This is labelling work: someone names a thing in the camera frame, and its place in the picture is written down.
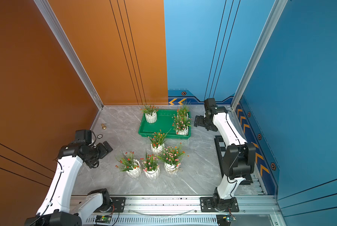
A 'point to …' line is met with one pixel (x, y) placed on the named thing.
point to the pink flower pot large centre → (171, 157)
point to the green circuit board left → (104, 219)
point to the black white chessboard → (221, 148)
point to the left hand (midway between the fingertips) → (107, 151)
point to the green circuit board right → (225, 220)
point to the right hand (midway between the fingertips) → (203, 125)
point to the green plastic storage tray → (164, 123)
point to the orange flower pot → (183, 112)
